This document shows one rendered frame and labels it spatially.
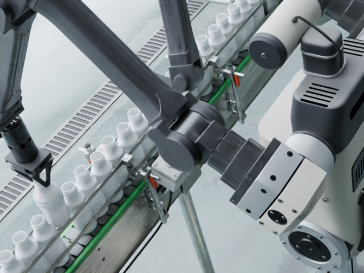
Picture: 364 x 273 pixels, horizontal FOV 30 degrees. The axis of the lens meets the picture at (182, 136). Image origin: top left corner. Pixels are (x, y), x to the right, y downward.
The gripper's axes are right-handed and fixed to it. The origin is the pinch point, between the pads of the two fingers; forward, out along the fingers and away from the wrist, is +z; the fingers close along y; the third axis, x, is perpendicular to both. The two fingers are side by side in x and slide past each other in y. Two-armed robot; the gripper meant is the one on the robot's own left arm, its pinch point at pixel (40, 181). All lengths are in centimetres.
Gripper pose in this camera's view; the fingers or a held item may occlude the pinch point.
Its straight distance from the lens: 169.3
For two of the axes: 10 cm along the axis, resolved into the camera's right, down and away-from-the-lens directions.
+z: 2.2, 7.1, 6.7
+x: 5.5, -6.6, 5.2
